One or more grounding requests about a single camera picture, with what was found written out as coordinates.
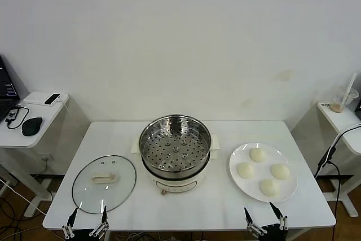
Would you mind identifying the white round plate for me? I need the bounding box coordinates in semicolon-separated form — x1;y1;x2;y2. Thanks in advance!
228;142;298;203

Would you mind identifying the black adapter with cable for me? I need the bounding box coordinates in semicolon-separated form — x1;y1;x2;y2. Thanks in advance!
5;105;30;129

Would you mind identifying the clear plastic drink cup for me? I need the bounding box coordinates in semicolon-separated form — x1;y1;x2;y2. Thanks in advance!
330;87;359;112

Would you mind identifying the black computer mouse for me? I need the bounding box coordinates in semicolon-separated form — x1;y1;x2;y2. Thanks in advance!
21;116;44;137

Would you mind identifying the perforated steel steamer basket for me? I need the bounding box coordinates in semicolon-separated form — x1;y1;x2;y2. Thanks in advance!
139;114;212;174

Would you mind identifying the black and white hanging cable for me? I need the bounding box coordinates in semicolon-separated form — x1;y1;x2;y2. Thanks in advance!
314;124;361;241

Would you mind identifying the white steamed baozi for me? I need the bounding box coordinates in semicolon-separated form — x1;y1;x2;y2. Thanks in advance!
270;163;291;181
249;147;267;164
236;163;255;179
259;178;280;198

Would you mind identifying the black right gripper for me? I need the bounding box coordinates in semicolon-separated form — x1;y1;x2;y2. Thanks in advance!
244;201;289;241

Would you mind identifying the glass lid with cream handle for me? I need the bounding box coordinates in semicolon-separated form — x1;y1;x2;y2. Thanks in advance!
71;155;137;214

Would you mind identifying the white floor cable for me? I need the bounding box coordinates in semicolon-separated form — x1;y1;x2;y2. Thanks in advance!
0;178;49;216

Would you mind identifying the black laptop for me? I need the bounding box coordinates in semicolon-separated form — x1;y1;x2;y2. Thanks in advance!
0;54;21;123

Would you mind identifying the flat white box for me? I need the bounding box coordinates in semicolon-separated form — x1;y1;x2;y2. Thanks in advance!
22;91;54;106

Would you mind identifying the black floor cable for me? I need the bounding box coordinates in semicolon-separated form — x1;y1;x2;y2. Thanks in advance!
0;195;32;241

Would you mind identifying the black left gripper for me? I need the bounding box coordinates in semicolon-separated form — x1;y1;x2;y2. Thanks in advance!
62;205;110;241

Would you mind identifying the white electric cooker pot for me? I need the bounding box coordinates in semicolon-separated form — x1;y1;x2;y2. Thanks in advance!
130;133;221;196

